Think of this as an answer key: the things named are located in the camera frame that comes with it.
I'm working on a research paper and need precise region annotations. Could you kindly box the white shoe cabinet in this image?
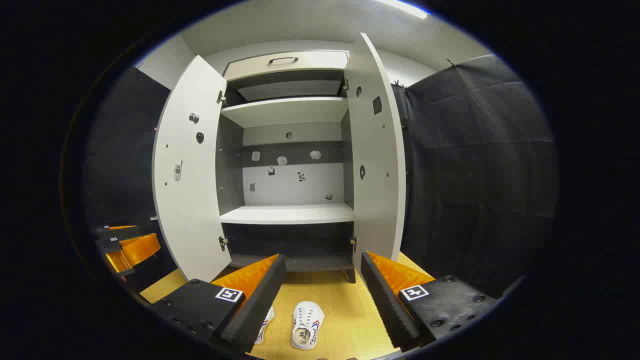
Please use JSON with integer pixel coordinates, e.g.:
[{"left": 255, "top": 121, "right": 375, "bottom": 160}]
[{"left": 215, "top": 50, "right": 357, "bottom": 284}]

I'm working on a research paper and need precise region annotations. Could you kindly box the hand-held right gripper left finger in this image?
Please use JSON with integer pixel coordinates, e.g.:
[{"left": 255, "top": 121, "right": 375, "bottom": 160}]
[{"left": 149, "top": 253, "right": 287, "bottom": 355}]

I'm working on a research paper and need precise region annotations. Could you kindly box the white canvas shoe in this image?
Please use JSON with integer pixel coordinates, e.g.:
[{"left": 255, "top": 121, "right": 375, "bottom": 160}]
[
  {"left": 254, "top": 305, "right": 276, "bottom": 346},
  {"left": 291, "top": 301, "right": 326, "bottom": 351}
]

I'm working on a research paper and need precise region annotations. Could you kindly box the white shoe cabinet door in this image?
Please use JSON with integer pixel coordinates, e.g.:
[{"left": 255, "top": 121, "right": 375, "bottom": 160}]
[
  {"left": 151, "top": 55, "right": 234, "bottom": 283},
  {"left": 344, "top": 32, "right": 407, "bottom": 281}
]

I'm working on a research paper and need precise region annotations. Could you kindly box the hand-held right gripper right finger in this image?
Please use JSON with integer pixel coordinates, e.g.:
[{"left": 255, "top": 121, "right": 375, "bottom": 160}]
[{"left": 360, "top": 251, "right": 502, "bottom": 353}]

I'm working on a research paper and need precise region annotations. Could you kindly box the white cabinet drawer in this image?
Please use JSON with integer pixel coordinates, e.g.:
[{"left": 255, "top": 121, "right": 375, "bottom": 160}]
[{"left": 222, "top": 50, "right": 350, "bottom": 82}]

